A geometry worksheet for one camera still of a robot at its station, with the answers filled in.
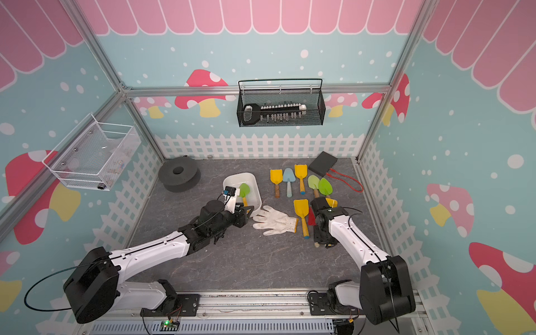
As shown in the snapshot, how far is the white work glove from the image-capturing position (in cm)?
94

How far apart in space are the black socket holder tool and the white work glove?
0.41 metres

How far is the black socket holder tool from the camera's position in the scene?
0.89 m
